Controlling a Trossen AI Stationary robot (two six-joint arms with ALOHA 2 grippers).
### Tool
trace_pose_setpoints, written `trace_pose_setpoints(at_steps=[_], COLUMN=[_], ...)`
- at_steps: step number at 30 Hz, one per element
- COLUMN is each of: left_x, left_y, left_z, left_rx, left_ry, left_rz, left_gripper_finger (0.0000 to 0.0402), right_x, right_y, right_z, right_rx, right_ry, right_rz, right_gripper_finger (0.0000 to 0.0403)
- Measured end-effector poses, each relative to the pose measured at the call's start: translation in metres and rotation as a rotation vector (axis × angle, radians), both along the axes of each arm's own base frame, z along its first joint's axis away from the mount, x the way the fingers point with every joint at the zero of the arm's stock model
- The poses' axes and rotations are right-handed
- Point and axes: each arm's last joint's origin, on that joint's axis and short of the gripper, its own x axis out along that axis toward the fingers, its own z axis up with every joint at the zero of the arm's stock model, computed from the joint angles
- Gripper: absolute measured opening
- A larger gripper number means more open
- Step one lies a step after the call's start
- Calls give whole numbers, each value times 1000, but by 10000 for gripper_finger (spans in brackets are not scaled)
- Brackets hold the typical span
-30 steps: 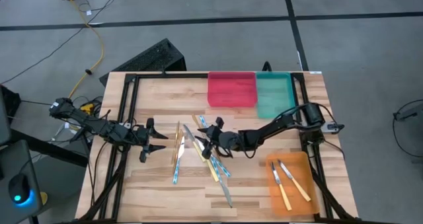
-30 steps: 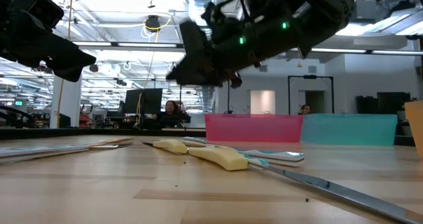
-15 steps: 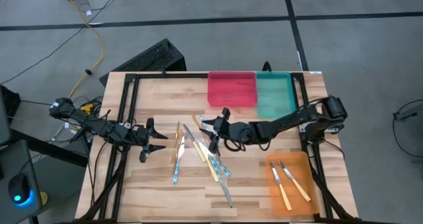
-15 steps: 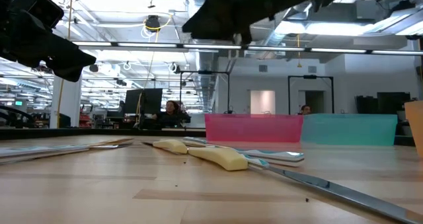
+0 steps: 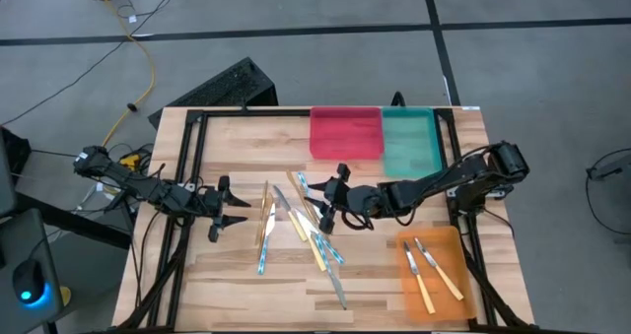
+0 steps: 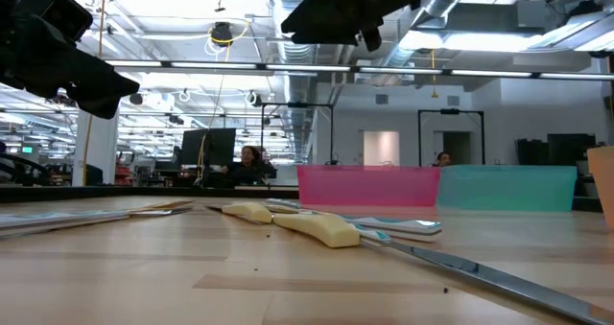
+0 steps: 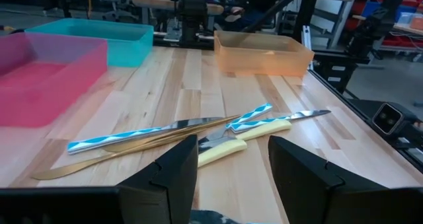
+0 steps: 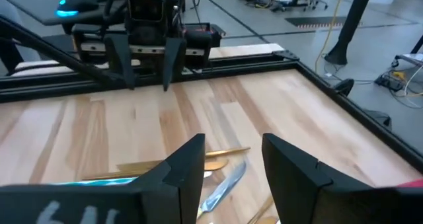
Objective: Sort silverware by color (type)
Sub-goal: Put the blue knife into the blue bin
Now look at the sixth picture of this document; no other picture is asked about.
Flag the black monitor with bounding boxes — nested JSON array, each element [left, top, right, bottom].
[[179, 128, 238, 188]]

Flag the silver smooth air duct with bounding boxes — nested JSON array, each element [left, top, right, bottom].
[[383, 0, 479, 72]]

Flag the white pillar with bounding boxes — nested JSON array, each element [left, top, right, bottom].
[[71, 87, 120, 188]]

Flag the black cabinet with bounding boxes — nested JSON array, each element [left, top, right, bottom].
[[515, 132, 598, 167]]

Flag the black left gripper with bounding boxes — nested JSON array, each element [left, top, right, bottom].
[[0, 0, 140, 119]]

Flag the black frame stand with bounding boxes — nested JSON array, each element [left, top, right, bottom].
[[417, 107, 485, 168]]

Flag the black ceiling camera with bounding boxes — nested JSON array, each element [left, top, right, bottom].
[[210, 21, 235, 47]]

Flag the black aluminium table frame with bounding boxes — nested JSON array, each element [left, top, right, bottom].
[[0, 184, 299, 205]]

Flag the silver ribbed air duct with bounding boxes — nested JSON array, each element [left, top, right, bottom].
[[267, 0, 322, 158]]

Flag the grey ceiling air unit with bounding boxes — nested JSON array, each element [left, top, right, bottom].
[[443, 1, 553, 53]]

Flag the teal plastic bin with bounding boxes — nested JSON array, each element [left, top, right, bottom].
[[437, 165, 579, 214]]

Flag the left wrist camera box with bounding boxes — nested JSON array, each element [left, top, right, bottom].
[[16, 0, 95, 43]]

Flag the pink plastic bin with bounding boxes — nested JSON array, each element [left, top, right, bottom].
[[295, 165, 441, 208]]

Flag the long light bar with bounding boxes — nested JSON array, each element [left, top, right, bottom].
[[103, 58, 614, 81]]

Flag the orange plastic bin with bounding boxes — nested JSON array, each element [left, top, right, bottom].
[[586, 146, 614, 230]]

